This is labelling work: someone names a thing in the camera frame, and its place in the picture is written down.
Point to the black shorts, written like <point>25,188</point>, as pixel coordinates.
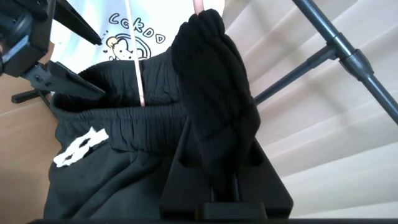
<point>124,171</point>

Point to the beige curtain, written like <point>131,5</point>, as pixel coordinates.
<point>326,140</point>

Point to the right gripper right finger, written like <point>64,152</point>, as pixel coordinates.
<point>264,186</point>

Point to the pink clothes hanger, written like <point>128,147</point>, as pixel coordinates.
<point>136,62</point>

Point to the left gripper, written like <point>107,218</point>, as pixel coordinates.
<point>25,37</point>

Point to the white printed t-shirt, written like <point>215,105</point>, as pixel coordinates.
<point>161,18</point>

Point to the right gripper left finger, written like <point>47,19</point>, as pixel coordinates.
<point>183,186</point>

